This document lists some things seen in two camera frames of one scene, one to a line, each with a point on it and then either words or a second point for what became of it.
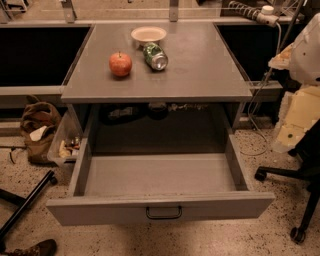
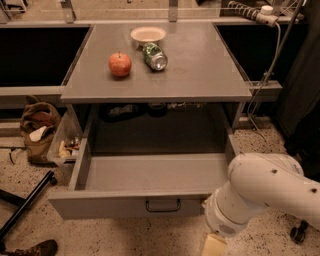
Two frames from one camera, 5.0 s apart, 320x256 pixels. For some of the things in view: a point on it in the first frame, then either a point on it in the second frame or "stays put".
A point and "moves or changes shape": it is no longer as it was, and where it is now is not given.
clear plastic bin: [66, 137] stays put
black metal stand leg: [24, 203] stays put
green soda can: [155, 56] stays put
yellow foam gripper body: [307, 56] to [222, 220]
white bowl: [148, 34] stays put
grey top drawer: [140, 187] moves or changes shape
